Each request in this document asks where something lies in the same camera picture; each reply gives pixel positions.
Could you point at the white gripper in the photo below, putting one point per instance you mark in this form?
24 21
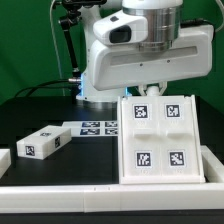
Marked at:
190 56

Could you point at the white door panel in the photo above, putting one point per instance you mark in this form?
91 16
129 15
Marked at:
141 148
175 133

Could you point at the white cabinet body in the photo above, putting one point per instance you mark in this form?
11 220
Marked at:
194 172

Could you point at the white cabinet top block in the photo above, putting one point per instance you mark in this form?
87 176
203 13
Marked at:
44 142

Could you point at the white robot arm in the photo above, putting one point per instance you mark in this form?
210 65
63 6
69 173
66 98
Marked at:
143 43

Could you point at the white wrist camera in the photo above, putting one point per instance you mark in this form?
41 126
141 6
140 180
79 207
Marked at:
121 29

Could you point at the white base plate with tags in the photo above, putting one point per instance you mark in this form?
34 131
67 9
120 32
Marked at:
92 128

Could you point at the white fence rail right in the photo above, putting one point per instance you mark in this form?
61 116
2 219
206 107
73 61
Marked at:
213 168

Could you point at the white fence rail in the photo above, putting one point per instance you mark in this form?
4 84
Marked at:
213 168
102 198
5 161

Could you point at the black camera stand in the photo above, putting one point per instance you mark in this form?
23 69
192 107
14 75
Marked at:
66 22

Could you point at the white fence rail front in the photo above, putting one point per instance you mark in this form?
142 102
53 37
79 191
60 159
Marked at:
102 198

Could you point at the white fence rail left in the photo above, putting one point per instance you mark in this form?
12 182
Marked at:
5 161

